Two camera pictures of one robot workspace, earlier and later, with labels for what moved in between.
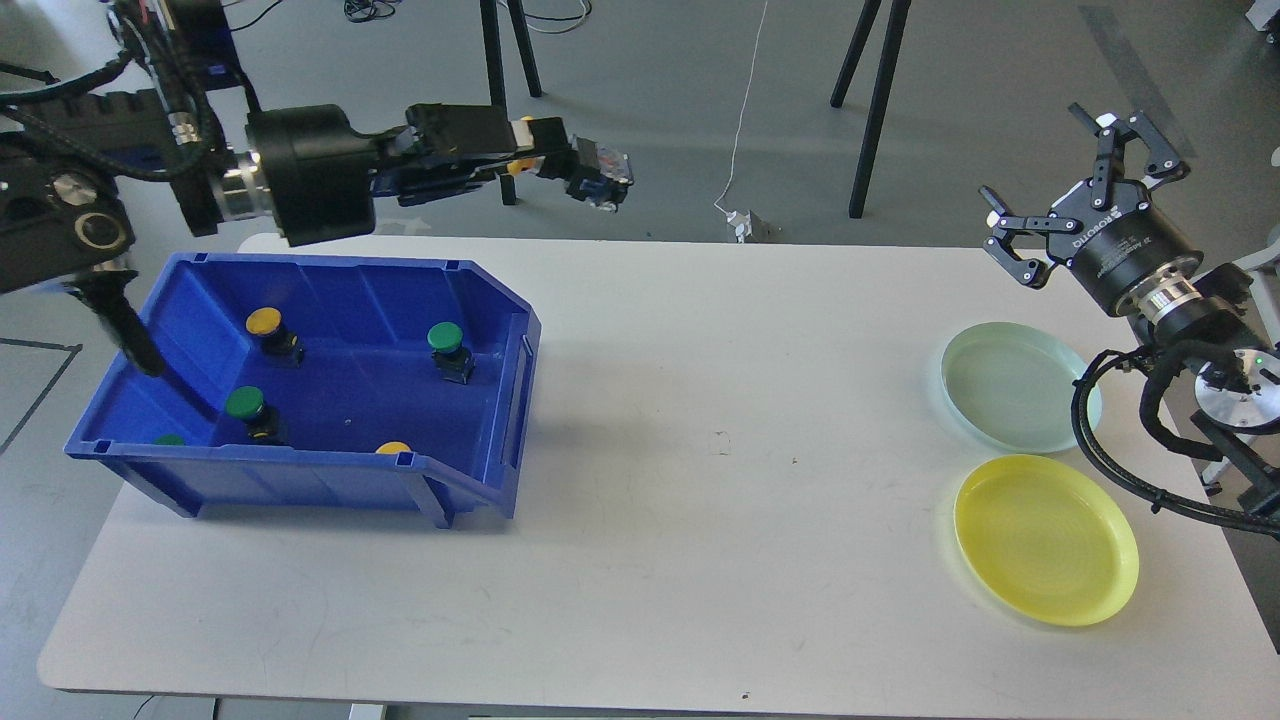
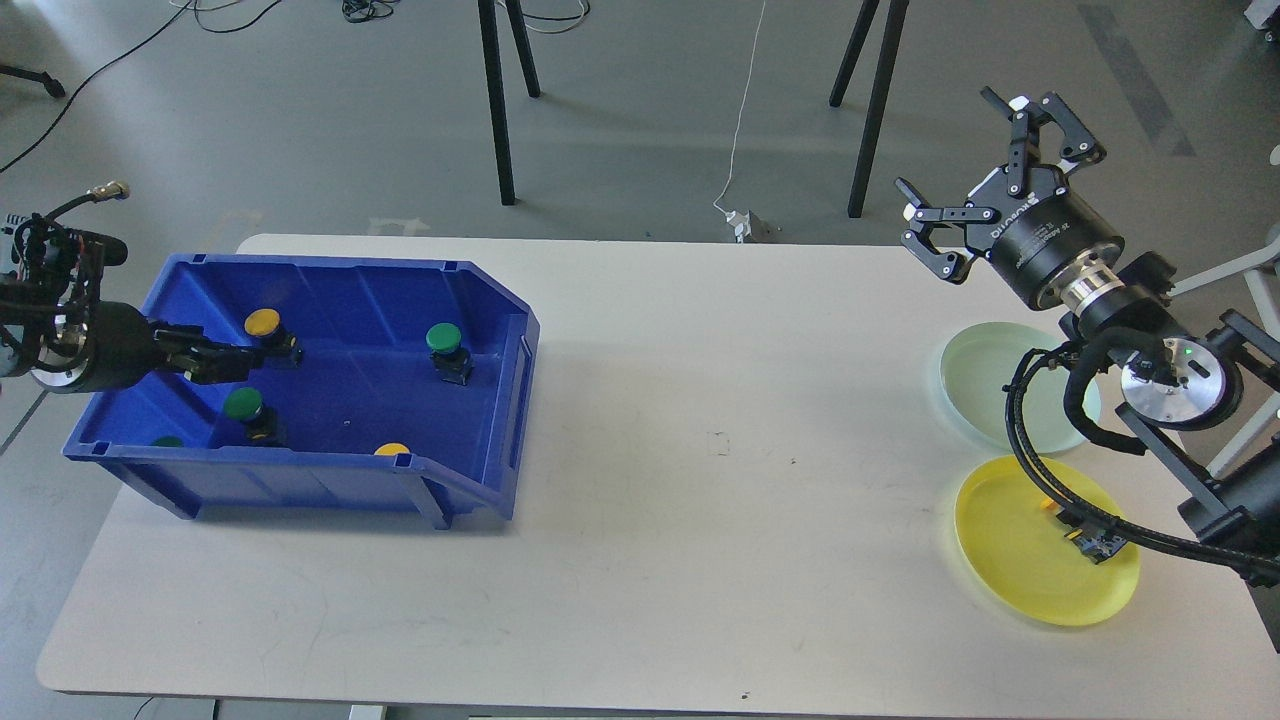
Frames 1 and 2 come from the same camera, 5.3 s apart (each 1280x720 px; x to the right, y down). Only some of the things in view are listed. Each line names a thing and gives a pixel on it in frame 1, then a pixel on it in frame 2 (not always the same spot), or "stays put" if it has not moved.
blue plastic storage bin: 323,381 stays put
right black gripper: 1119,245 → 1034,236
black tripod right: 899,10 stays put
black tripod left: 497,85 stays put
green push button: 247,403 stays put
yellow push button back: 281,346 stays put
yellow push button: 608,187 → 1096,546
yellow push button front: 392,447 stays put
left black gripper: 324,175 → 123,345
